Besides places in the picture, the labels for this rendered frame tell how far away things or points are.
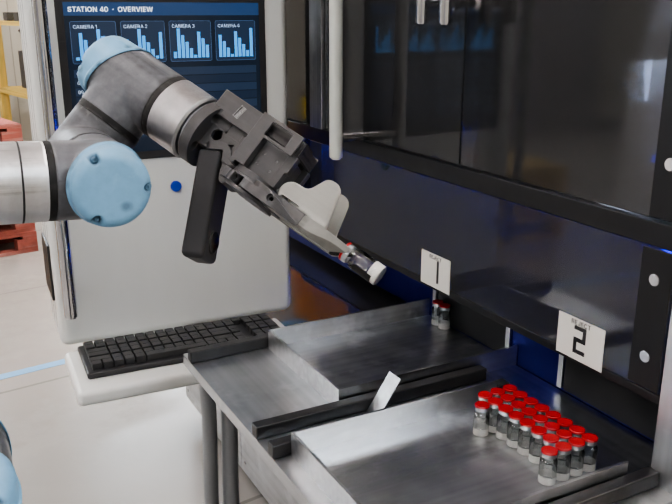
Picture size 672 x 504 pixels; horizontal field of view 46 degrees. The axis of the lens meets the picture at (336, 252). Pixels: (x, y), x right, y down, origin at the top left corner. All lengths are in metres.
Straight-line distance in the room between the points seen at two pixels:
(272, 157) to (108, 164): 0.17
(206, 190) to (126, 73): 0.15
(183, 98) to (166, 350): 0.79
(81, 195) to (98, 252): 0.91
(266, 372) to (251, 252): 0.46
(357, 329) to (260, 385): 0.28
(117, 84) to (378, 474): 0.57
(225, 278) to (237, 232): 0.10
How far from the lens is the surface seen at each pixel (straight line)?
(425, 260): 1.40
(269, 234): 1.73
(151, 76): 0.88
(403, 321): 1.53
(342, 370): 1.32
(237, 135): 0.84
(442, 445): 1.12
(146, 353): 1.56
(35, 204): 0.76
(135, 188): 0.75
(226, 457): 2.03
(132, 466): 2.82
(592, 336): 1.12
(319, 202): 0.78
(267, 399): 1.24
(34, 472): 2.88
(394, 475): 1.06
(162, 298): 1.70
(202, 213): 0.82
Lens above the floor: 1.45
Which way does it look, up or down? 17 degrees down
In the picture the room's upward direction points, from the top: straight up
